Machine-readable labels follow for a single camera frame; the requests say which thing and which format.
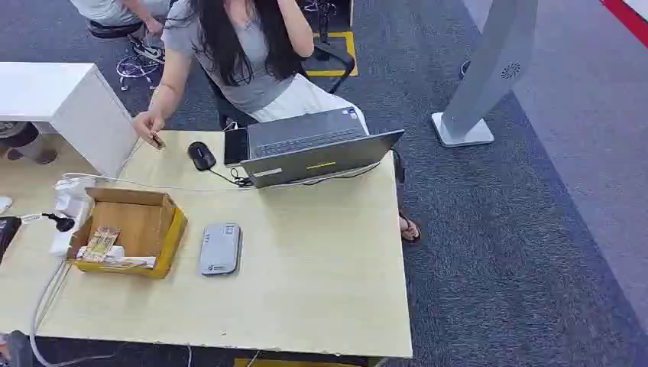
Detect person on stool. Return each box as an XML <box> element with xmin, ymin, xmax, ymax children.
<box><xmin>70</xmin><ymin>0</ymin><xmax>173</xmax><ymax>62</ymax></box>

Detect black smartphone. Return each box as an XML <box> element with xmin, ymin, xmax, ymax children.
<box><xmin>223</xmin><ymin>128</ymin><xmax>251</xmax><ymax>168</ymax></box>

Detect black mouse cable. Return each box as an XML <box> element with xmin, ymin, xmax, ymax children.
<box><xmin>208</xmin><ymin>167</ymin><xmax>254</xmax><ymax>190</ymax></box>

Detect grey floor stand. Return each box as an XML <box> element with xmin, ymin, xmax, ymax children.
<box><xmin>431</xmin><ymin>0</ymin><xmax>539</xmax><ymax>148</ymax></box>

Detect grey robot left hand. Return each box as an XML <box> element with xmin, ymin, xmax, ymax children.
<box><xmin>0</xmin><ymin>330</ymin><xmax>35</xmax><ymax>367</ymax></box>

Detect white paper sheet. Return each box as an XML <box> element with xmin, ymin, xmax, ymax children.
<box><xmin>76</xmin><ymin>245</ymin><xmax>157</xmax><ymax>271</ymax></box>

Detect grey card reader device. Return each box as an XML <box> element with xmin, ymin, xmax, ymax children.
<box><xmin>198</xmin><ymin>222</ymin><xmax>244</xmax><ymax>278</ymax></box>

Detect red floor strip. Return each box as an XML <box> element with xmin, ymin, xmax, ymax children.
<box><xmin>599</xmin><ymin>0</ymin><xmax>648</xmax><ymax>50</ymax></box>

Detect stack of printed cards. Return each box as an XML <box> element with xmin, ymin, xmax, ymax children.
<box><xmin>80</xmin><ymin>226</ymin><xmax>122</xmax><ymax>263</ymax></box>

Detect black round stool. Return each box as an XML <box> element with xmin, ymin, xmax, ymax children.
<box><xmin>86</xmin><ymin>20</ymin><xmax>146</xmax><ymax>41</ymax></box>

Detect black device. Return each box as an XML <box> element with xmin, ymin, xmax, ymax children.
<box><xmin>0</xmin><ymin>216</ymin><xmax>23</xmax><ymax>265</ymax></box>

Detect wooden card box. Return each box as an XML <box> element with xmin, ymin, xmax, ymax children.
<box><xmin>66</xmin><ymin>187</ymin><xmax>189</xmax><ymax>280</ymax></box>

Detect person's legs under cabinet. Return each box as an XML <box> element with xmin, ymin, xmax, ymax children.
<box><xmin>0</xmin><ymin>121</ymin><xmax>59</xmax><ymax>166</ymax></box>

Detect thick white cable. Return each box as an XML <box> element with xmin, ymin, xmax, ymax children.
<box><xmin>29</xmin><ymin>258</ymin><xmax>118</xmax><ymax>367</ymax></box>

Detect seated person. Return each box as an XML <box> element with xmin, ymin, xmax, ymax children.
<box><xmin>132</xmin><ymin>0</ymin><xmax>422</xmax><ymax>245</ymax></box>

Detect yellow floor tape square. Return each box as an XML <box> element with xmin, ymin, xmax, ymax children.
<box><xmin>303</xmin><ymin>31</ymin><xmax>359</xmax><ymax>78</ymax></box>

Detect person's right hand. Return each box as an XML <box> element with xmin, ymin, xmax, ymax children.
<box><xmin>132</xmin><ymin>110</ymin><xmax>167</xmax><ymax>149</ymax></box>

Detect black equipment stand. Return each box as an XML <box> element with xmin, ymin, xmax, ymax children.
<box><xmin>298</xmin><ymin>0</ymin><xmax>355</xmax><ymax>62</ymax></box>

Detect grey laptop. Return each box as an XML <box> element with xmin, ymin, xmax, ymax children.
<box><xmin>239</xmin><ymin>107</ymin><xmax>406</xmax><ymax>190</ymax></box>

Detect white power strip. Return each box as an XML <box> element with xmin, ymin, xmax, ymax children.
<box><xmin>49</xmin><ymin>175</ymin><xmax>97</xmax><ymax>259</ymax></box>

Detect white cabinet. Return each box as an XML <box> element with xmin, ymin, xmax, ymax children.
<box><xmin>0</xmin><ymin>61</ymin><xmax>140</xmax><ymax>178</ymax></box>

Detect black power plug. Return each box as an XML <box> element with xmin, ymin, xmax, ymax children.
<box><xmin>41</xmin><ymin>213</ymin><xmax>76</xmax><ymax>233</ymax></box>

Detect black computer mouse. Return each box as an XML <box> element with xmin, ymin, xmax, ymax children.
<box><xmin>187</xmin><ymin>141</ymin><xmax>218</xmax><ymax>172</ymax></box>

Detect yellow floor tape strip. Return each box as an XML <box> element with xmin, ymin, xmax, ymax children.
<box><xmin>233</xmin><ymin>358</ymin><xmax>377</xmax><ymax>367</ymax></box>

